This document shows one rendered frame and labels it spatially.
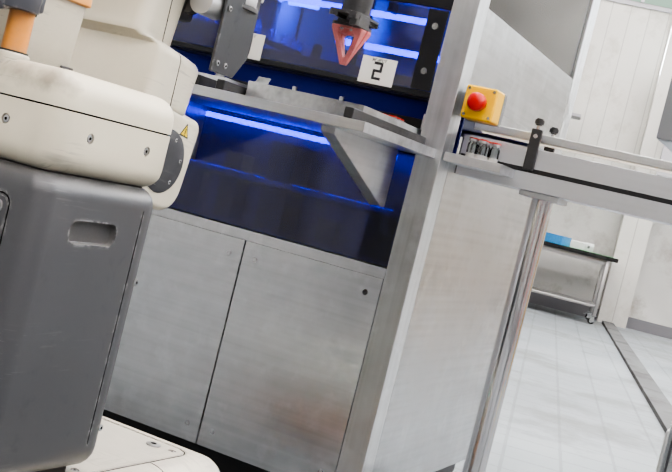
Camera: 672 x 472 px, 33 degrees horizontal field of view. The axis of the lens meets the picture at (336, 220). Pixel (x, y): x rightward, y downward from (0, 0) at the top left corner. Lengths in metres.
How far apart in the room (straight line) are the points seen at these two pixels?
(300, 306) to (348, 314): 0.12
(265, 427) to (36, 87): 1.39
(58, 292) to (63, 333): 0.06
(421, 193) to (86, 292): 1.14
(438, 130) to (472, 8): 0.27
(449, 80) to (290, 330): 0.66
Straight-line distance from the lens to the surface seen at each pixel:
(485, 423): 2.59
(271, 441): 2.63
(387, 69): 2.55
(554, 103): 3.24
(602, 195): 2.49
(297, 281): 2.59
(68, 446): 1.58
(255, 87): 2.32
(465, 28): 2.51
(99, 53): 1.87
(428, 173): 2.48
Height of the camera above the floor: 0.76
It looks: 2 degrees down
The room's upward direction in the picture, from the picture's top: 14 degrees clockwise
